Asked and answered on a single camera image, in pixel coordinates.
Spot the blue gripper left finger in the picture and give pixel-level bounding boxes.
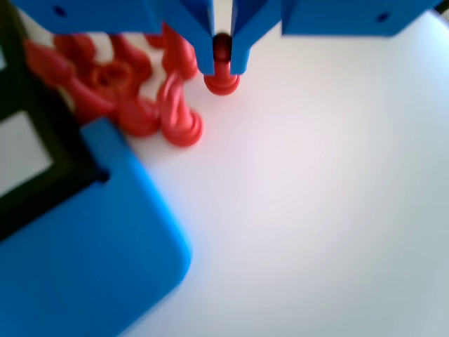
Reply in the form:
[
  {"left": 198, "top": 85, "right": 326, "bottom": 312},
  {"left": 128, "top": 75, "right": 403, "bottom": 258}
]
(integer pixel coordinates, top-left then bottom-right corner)
[{"left": 10, "top": 0, "right": 215, "bottom": 77}]

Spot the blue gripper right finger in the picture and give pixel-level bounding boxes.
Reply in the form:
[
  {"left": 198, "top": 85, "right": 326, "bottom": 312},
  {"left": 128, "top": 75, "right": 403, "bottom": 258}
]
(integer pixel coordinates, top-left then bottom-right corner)
[{"left": 230, "top": 0, "right": 441, "bottom": 75}]

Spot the black and white chessboard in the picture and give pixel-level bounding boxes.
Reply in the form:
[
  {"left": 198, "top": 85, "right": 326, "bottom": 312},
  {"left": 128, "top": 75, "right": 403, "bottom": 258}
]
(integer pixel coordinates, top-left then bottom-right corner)
[{"left": 0, "top": 6, "right": 109, "bottom": 243}]

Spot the blue plastic block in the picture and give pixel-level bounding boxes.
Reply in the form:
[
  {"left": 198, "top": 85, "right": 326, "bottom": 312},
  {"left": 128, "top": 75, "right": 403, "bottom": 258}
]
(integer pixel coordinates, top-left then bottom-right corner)
[{"left": 0, "top": 115, "right": 194, "bottom": 337}]

